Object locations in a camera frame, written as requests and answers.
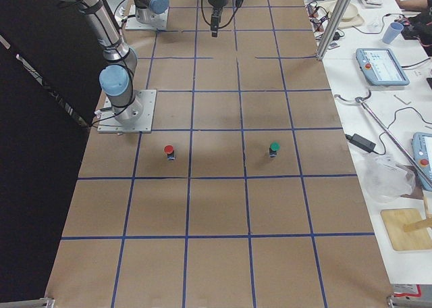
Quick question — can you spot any blue teach pendant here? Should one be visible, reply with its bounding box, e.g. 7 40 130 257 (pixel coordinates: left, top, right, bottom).
355 48 410 86
412 132 431 180

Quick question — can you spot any blue plastic cup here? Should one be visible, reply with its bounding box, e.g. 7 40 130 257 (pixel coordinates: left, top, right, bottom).
382 22 404 44

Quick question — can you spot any person's forearm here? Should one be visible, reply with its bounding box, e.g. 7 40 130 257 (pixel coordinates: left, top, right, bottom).
395 0 431 12

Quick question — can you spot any black curtain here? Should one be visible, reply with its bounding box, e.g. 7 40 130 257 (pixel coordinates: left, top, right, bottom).
1 0 106 302

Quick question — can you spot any clear plastic bag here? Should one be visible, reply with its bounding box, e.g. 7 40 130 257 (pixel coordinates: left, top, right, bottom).
359 153 416 203

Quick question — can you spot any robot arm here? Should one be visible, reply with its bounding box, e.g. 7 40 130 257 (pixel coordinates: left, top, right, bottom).
134 0 169 24
58 0 169 126

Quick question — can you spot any green push button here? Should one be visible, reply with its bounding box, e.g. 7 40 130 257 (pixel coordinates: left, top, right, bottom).
269 142 280 158

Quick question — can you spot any black power adapter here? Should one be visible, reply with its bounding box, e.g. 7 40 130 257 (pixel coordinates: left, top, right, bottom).
345 134 376 153

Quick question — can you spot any metal walking cane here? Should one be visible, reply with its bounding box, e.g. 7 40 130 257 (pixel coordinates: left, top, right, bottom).
334 90 431 186

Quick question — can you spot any red push button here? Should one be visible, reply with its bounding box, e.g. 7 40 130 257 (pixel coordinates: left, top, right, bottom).
164 145 176 161

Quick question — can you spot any wooden board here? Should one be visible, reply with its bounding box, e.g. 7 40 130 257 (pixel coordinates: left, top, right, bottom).
381 208 431 251

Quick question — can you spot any aluminium frame post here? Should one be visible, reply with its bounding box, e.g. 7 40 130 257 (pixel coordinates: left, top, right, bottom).
316 0 351 61

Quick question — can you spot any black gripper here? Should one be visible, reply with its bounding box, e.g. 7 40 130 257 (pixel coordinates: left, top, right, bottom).
208 0 228 38

